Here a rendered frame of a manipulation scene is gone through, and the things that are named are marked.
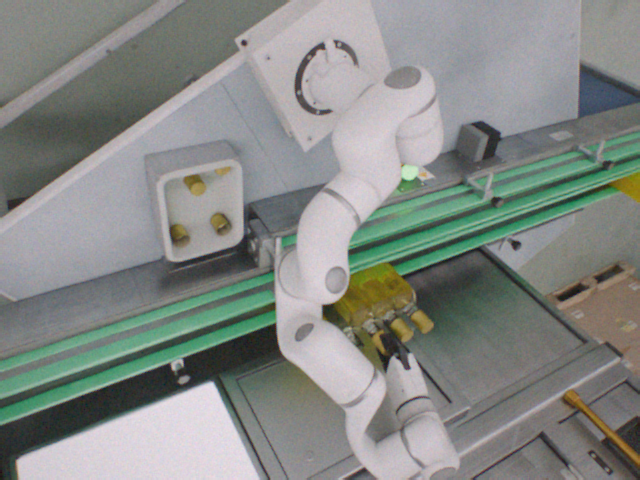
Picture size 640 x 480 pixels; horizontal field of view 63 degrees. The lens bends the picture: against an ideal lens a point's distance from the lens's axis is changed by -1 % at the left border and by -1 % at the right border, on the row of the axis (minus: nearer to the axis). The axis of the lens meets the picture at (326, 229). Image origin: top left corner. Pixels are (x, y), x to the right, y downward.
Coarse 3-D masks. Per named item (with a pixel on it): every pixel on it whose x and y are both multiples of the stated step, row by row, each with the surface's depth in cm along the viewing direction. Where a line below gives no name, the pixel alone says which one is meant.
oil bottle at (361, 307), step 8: (352, 280) 126; (352, 288) 123; (344, 296) 121; (352, 296) 121; (360, 296) 122; (352, 304) 119; (360, 304) 120; (368, 304) 120; (352, 312) 118; (360, 312) 118; (368, 312) 118; (360, 320) 118; (368, 320) 118; (360, 328) 119
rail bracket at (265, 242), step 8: (264, 240) 114; (272, 240) 115; (280, 240) 108; (264, 248) 115; (272, 248) 113; (280, 248) 109; (272, 256) 110; (280, 256) 110; (272, 264) 112; (272, 288) 118
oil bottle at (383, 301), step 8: (360, 272) 128; (368, 272) 128; (360, 280) 126; (368, 280) 126; (376, 280) 126; (360, 288) 124; (368, 288) 124; (376, 288) 124; (384, 288) 124; (368, 296) 122; (376, 296) 122; (384, 296) 122; (392, 296) 123; (376, 304) 120; (384, 304) 121; (392, 304) 121; (376, 312) 121; (384, 312) 120; (376, 320) 122; (384, 320) 122
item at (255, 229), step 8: (248, 224) 120; (256, 224) 119; (248, 232) 120; (256, 232) 117; (264, 232) 117; (248, 240) 122; (256, 240) 117; (248, 248) 124; (256, 248) 119; (256, 256) 121; (264, 256) 119; (256, 264) 122; (264, 264) 121
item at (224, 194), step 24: (192, 168) 102; (216, 168) 104; (240, 168) 107; (168, 192) 110; (216, 192) 117; (240, 192) 111; (168, 216) 114; (192, 216) 117; (240, 216) 115; (168, 240) 108; (192, 240) 117; (216, 240) 118; (240, 240) 119
